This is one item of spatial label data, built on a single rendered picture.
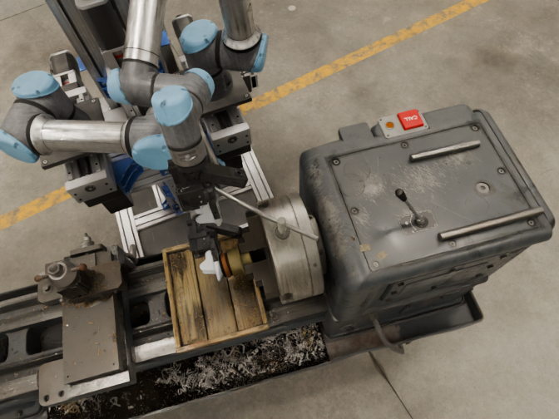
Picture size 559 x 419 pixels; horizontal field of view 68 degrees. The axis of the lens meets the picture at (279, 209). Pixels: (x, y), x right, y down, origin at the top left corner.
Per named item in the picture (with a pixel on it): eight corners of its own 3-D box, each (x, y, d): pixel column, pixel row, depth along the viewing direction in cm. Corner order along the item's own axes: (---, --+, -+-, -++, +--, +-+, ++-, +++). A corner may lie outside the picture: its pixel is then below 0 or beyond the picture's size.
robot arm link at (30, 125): (31, 125, 127) (197, 130, 116) (10, 165, 121) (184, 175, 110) (2, 97, 117) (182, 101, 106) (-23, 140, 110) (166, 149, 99)
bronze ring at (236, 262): (244, 238, 122) (215, 247, 121) (253, 267, 118) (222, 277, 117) (249, 248, 130) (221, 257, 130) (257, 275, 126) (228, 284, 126)
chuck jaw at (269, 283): (280, 254, 121) (290, 290, 114) (281, 263, 125) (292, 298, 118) (243, 263, 120) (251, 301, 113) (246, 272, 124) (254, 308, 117)
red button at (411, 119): (414, 112, 125) (416, 108, 123) (422, 127, 122) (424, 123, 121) (396, 116, 125) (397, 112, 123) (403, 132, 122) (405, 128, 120)
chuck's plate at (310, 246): (294, 214, 146) (295, 174, 117) (319, 302, 134) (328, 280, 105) (284, 217, 146) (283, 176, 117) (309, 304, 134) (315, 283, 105)
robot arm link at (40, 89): (79, 97, 131) (57, 65, 119) (63, 131, 125) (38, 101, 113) (44, 94, 132) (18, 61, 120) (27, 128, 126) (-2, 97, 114)
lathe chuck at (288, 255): (284, 217, 146) (283, 176, 117) (309, 304, 134) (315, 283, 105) (259, 224, 145) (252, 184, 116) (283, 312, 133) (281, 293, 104)
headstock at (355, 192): (442, 164, 161) (482, 94, 126) (502, 278, 140) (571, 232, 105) (295, 200, 156) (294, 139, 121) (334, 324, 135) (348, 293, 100)
